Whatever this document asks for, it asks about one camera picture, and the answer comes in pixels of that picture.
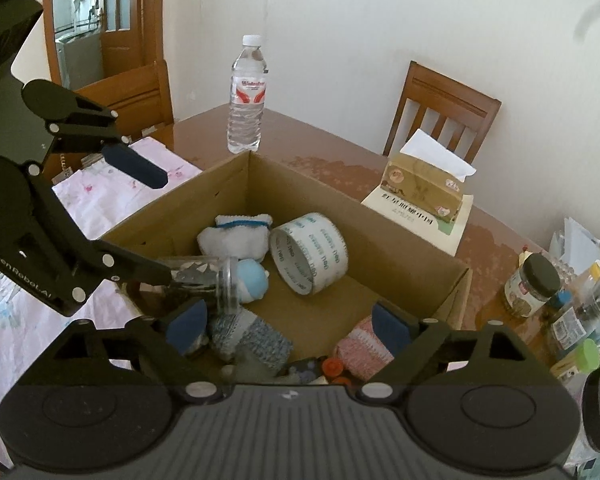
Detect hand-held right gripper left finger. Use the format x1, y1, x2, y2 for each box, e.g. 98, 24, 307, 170
40, 300, 226, 404

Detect pink floral tablecloth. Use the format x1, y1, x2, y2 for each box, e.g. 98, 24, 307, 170
0, 137, 203, 453

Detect light blue plush toy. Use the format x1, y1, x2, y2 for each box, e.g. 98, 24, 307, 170
237, 259, 272, 304

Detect clear jar with dark contents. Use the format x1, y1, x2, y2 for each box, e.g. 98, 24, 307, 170
155, 255, 242, 317

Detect small jar with black lid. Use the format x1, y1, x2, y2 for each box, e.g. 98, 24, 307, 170
502, 252, 562, 319

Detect pink knitted pouch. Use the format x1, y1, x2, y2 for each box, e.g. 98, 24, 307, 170
332, 315, 397, 382

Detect blue knitted pouch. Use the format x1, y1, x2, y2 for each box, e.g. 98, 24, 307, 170
207, 307, 294, 367

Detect pen holder with pens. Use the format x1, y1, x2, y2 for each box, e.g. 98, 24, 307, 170
545, 270, 600, 357

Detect clear packing tape roll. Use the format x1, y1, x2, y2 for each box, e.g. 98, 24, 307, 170
269, 212, 349, 297

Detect yellow tissue box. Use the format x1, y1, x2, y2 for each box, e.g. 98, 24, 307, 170
380, 129, 479, 224

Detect clear water bottle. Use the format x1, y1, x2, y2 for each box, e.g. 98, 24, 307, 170
227, 35, 270, 155

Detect white paper sheets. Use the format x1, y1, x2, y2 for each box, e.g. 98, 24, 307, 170
550, 217, 600, 272

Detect bottle with green lid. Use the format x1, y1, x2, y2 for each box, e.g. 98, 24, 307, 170
550, 338, 600, 382

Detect brown wooden desktop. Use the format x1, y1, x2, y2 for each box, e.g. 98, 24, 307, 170
170, 102, 581, 361

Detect wooden door with glass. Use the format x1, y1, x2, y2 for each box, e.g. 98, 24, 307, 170
42, 0, 167, 82

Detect green and white booklet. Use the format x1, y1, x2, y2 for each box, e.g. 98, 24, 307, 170
361, 187, 475, 257

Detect white sock with blue stripe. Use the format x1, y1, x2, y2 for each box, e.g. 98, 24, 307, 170
197, 214, 274, 262

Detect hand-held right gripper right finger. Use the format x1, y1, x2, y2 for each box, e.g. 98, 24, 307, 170
355, 302, 528, 404

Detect brown cardboard box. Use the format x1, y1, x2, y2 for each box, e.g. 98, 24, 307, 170
100, 150, 473, 386

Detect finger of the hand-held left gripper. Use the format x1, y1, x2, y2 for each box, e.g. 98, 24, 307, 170
87, 239, 176, 288
47, 97, 169, 191

